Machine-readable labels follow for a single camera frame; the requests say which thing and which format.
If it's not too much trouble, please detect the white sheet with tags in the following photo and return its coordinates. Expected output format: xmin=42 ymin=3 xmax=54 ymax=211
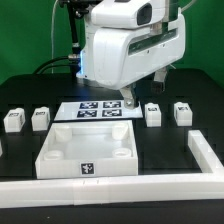
xmin=55 ymin=100 xmax=143 ymax=121

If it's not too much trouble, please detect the white cable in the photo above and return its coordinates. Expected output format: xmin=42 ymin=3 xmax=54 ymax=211
xmin=49 ymin=0 xmax=60 ymax=74

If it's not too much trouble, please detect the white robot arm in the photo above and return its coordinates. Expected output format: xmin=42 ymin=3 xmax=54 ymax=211
xmin=77 ymin=0 xmax=185 ymax=109

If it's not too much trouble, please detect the white part at left edge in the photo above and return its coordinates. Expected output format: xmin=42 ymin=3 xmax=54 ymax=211
xmin=0 ymin=140 xmax=3 ymax=157

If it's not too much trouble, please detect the white square tabletop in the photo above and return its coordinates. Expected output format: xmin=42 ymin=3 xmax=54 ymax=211
xmin=35 ymin=120 xmax=138 ymax=179

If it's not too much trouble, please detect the white L-shaped obstacle fence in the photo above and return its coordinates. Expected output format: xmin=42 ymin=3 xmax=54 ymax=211
xmin=0 ymin=130 xmax=224 ymax=208

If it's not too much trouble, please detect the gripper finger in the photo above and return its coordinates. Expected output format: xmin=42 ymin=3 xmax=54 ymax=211
xmin=120 ymin=85 xmax=136 ymax=109
xmin=152 ymin=67 xmax=167 ymax=93

